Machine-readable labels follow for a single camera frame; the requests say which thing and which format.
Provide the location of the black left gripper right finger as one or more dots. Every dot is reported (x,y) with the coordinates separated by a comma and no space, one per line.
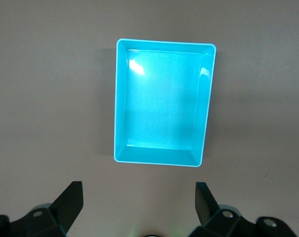
(208,212)

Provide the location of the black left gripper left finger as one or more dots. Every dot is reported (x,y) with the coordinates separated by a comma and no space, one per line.
(60,212)

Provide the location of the blue plastic box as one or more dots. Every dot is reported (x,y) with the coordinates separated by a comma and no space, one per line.
(159,98)

